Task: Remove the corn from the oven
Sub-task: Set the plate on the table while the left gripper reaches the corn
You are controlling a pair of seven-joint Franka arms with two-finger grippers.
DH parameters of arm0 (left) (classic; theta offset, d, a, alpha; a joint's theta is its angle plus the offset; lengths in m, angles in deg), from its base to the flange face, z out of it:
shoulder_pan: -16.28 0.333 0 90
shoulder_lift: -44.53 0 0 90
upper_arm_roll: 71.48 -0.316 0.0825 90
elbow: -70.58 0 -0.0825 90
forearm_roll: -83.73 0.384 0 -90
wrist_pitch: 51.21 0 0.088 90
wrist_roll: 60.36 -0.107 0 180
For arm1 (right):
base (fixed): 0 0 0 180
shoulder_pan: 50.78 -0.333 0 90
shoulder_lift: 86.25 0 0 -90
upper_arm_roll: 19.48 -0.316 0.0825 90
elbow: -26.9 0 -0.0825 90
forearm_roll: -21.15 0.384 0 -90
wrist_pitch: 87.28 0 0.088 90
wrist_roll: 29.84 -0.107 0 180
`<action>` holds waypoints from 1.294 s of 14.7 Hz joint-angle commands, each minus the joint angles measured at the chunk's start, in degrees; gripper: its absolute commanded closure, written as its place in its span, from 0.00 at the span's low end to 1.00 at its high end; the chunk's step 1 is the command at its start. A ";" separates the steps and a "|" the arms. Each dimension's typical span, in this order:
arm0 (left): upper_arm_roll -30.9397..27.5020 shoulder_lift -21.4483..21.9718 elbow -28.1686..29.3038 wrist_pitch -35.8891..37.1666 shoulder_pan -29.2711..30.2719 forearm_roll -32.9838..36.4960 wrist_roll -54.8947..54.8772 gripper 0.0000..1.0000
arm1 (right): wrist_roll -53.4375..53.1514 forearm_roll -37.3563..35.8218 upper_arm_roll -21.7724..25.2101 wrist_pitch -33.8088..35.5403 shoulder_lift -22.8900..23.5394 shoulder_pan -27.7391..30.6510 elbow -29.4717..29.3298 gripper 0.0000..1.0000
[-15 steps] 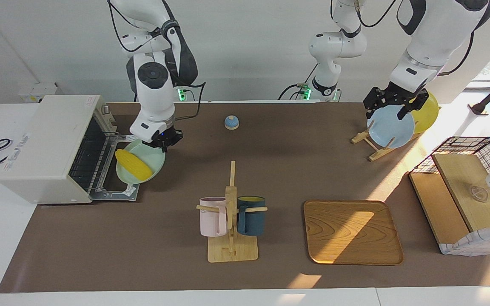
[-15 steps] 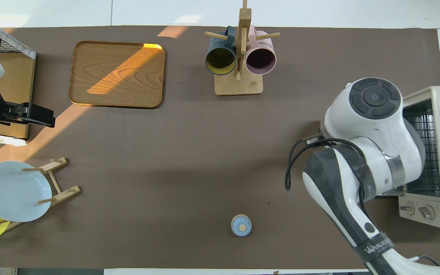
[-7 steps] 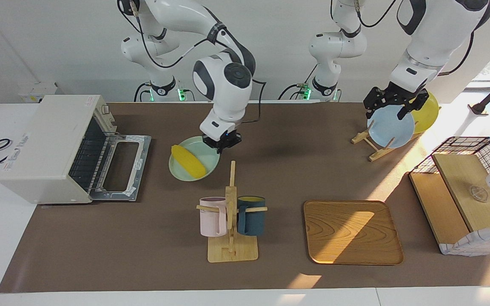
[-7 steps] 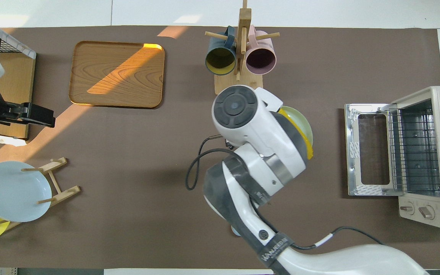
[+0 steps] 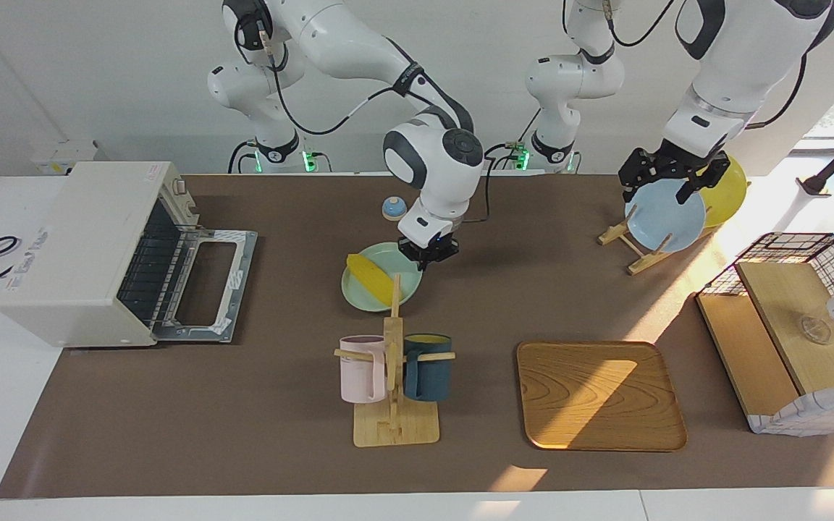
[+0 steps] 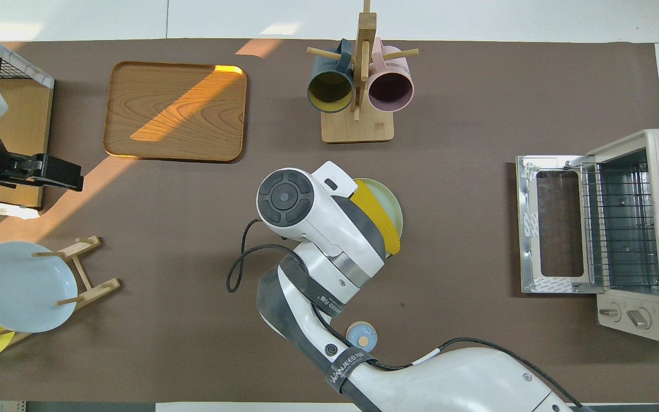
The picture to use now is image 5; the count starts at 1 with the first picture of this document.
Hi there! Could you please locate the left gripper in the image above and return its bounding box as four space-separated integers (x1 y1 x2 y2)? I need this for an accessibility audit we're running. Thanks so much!
618 138 731 206

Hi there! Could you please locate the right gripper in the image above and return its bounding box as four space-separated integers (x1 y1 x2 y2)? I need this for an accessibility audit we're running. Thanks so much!
397 233 461 272

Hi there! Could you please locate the yellow corn cob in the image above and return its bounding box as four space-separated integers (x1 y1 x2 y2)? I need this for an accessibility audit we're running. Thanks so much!
345 253 398 307

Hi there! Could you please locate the white toaster oven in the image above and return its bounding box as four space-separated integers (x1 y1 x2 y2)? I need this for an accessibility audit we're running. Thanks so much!
0 161 259 349

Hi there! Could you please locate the light blue plate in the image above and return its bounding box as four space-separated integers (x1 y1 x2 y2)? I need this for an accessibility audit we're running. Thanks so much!
623 178 708 254

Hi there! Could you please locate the yellow plate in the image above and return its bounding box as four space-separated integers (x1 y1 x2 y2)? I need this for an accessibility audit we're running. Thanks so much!
698 153 749 229

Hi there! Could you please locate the light green plate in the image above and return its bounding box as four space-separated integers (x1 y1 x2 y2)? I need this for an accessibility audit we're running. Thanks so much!
340 242 424 314

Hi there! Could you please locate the wooden plate rack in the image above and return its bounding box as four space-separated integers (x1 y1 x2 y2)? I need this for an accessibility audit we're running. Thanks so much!
597 208 715 276

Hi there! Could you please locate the dark blue mug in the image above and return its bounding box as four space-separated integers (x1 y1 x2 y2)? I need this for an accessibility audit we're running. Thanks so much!
402 333 454 403

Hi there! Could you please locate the pink mug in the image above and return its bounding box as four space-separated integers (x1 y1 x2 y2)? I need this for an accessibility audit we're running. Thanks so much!
338 334 388 404

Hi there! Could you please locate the wooden lid with glass knob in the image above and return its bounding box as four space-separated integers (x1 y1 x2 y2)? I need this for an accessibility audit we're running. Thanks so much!
735 260 834 396

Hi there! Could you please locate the wooden mug rack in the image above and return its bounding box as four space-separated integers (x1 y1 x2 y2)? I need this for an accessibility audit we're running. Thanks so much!
334 273 457 448

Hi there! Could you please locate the wooden board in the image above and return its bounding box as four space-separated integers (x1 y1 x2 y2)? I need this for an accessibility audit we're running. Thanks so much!
696 292 801 420

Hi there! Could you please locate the wooden tray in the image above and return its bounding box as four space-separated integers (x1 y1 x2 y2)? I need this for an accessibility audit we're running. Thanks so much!
515 340 688 453

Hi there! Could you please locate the white checked cloth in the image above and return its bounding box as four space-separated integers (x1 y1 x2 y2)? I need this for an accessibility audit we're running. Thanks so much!
746 381 834 437

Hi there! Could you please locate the white socket box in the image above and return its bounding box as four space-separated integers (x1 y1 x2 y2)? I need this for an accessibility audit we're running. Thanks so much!
29 139 100 177

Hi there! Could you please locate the black wire basket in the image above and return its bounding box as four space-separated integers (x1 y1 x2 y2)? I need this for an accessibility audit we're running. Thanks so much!
695 232 834 437

